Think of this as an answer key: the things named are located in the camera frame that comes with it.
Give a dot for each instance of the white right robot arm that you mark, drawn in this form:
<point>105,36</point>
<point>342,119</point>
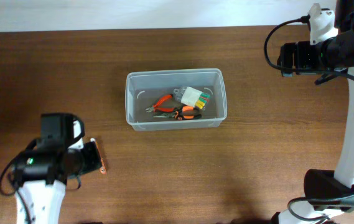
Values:
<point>329,53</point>

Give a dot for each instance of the orange socket rail strip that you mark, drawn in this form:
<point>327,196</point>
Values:
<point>103,166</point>

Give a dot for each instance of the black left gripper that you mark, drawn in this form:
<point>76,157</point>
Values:
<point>95,162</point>

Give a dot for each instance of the small red cutting pliers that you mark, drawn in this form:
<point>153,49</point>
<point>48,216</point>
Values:
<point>157,106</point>

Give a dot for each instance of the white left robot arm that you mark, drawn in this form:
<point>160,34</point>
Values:
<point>40,173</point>

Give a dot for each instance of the clear plastic container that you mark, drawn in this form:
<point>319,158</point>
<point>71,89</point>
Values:
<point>149,94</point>

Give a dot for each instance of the pack of coloured bits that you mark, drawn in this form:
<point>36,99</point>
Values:
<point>191,97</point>

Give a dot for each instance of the orange black needle-nose pliers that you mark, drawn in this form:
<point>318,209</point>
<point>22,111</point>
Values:
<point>182,113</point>

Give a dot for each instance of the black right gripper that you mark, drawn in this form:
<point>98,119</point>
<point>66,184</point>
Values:
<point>300,50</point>

